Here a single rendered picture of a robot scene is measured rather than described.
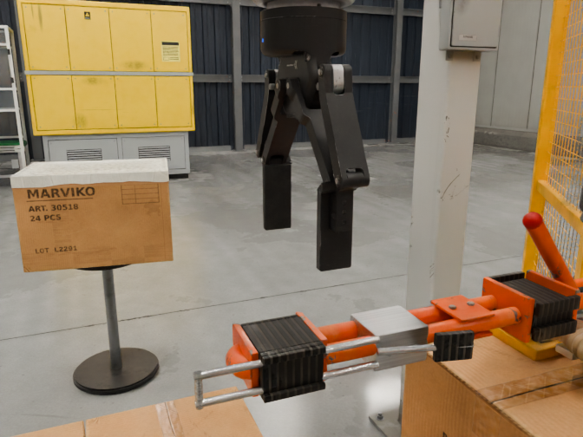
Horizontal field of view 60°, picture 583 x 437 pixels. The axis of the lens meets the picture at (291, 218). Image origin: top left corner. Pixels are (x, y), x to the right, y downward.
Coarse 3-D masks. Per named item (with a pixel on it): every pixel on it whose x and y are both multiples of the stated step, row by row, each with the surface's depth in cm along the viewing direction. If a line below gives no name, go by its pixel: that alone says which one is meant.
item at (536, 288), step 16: (512, 272) 71; (528, 272) 71; (496, 288) 66; (512, 288) 68; (528, 288) 68; (544, 288) 68; (560, 288) 66; (512, 304) 64; (528, 304) 62; (544, 304) 61; (560, 304) 62; (576, 304) 63; (528, 320) 62; (544, 320) 63; (560, 320) 64; (576, 320) 64; (528, 336) 63; (544, 336) 63
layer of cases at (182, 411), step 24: (144, 408) 132; (168, 408) 132; (192, 408) 132; (216, 408) 132; (240, 408) 132; (48, 432) 123; (72, 432) 123; (96, 432) 123; (120, 432) 123; (144, 432) 123; (168, 432) 123; (192, 432) 123; (216, 432) 123; (240, 432) 123
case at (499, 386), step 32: (480, 352) 80; (512, 352) 80; (416, 384) 84; (448, 384) 76; (480, 384) 72; (512, 384) 72; (544, 384) 72; (576, 384) 72; (416, 416) 85; (448, 416) 77; (480, 416) 70; (512, 416) 65; (544, 416) 65; (576, 416) 65
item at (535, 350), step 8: (496, 336) 85; (504, 336) 83; (512, 336) 82; (512, 344) 81; (520, 344) 80; (528, 344) 79; (536, 344) 79; (544, 344) 79; (552, 344) 79; (528, 352) 78; (536, 352) 77; (544, 352) 78; (552, 352) 78; (536, 360) 78
